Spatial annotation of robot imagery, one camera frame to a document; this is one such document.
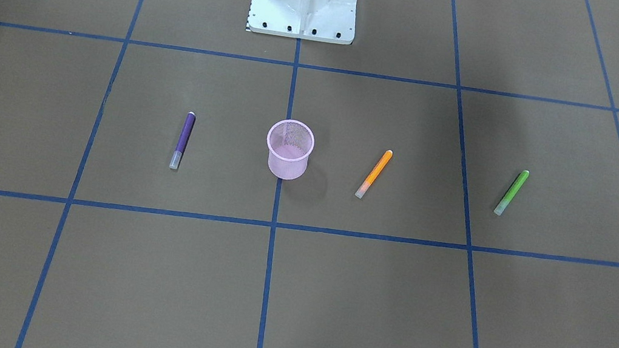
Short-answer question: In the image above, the orange marker pen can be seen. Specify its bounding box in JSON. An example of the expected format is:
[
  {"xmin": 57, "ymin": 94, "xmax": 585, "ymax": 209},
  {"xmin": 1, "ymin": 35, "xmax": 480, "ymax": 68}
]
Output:
[{"xmin": 354, "ymin": 149, "xmax": 394, "ymax": 199}]

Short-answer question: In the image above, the purple marker pen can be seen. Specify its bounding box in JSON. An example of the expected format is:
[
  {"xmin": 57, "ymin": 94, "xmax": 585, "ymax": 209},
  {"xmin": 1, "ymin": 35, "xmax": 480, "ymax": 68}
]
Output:
[{"xmin": 168, "ymin": 111, "xmax": 197, "ymax": 171}]

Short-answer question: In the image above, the green marker pen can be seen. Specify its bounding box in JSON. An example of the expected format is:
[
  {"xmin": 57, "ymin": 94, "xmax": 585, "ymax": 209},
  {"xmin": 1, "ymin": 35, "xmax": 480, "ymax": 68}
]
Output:
[{"xmin": 493, "ymin": 170, "xmax": 530, "ymax": 216}]

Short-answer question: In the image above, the pink mesh pen holder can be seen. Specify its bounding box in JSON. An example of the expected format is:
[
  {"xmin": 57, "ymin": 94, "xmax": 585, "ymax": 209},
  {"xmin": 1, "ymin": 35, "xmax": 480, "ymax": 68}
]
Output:
[{"xmin": 266, "ymin": 119, "xmax": 315, "ymax": 180}]

